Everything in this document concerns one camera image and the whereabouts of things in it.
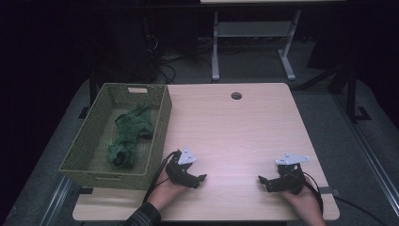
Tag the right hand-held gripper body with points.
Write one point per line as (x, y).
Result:
(290, 180)

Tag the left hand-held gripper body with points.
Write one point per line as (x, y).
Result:
(178, 172)

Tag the green fleece pet garment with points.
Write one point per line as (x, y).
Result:
(128, 132)

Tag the green woven basket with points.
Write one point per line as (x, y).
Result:
(94, 157)

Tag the person's left hand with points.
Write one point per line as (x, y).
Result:
(164, 193)

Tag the person's right hand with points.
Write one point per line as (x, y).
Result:
(302, 202)

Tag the grey table clamp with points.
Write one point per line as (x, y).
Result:
(329, 190)

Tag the black metal stand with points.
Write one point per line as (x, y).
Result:
(352, 94)

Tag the aluminium rail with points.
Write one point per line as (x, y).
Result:
(58, 197)
(370, 150)

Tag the grey metal table frame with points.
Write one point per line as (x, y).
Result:
(251, 29)

